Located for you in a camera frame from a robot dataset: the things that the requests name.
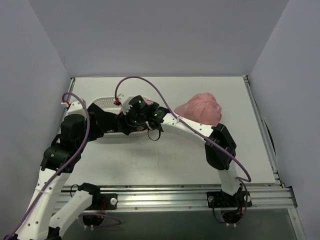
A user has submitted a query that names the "pink cap with white logo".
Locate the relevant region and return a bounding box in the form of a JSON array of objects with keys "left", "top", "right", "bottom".
[{"left": 117, "top": 99, "right": 155, "bottom": 133}]

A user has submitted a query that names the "plain pink baseball cap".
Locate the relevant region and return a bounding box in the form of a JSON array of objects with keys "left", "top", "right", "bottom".
[{"left": 174, "top": 92, "right": 222, "bottom": 126}]

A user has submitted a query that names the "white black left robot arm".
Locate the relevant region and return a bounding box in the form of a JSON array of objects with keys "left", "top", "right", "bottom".
[{"left": 5, "top": 101, "right": 103, "bottom": 240}]

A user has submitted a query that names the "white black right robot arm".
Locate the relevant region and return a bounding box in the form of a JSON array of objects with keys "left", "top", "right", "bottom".
[{"left": 119, "top": 95, "right": 241, "bottom": 207}]

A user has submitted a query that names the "black baseball cap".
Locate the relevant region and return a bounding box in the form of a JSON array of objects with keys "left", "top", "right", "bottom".
[{"left": 102, "top": 111, "right": 121, "bottom": 133}]

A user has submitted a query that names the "white perforated plastic basket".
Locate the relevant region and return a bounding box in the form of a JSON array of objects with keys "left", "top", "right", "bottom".
[{"left": 92, "top": 97, "right": 148, "bottom": 139}]

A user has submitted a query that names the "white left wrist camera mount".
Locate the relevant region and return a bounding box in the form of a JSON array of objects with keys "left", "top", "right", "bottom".
[{"left": 61, "top": 98, "right": 87, "bottom": 119}]

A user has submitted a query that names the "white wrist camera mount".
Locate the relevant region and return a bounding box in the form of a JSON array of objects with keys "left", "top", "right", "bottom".
[
  {"left": 115, "top": 94, "right": 134, "bottom": 119},
  {"left": 61, "top": 98, "right": 87, "bottom": 119}
]

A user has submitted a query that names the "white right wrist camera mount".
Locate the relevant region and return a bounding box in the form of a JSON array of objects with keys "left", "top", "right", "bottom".
[{"left": 115, "top": 94, "right": 134, "bottom": 119}]

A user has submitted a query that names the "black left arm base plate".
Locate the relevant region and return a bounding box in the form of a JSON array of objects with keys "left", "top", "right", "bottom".
[{"left": 85, "top": 193, "right": 118, "bottom": 211}]

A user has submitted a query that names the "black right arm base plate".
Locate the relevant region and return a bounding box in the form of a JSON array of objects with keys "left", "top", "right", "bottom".
[{"left": 206, "top": 190, "right": 253, "bottom": 208}]

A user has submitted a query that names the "aluminium mounting rail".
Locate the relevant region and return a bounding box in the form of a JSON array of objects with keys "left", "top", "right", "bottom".
[{"left": 59, "top": 183, "right": 298, "bottom": 215}]

